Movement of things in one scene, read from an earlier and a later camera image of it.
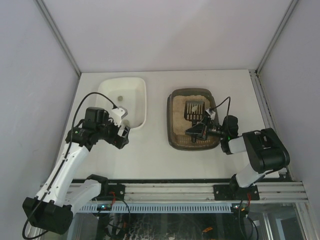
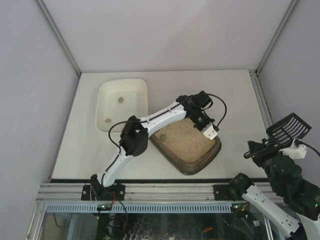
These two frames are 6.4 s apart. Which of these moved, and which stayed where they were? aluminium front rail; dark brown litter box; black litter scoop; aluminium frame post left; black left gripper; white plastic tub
Moved: black litter scoop; dark brown litter box; black left gripper
Stayed: aluminium front rail; white plastic tub; aluminium frame post left
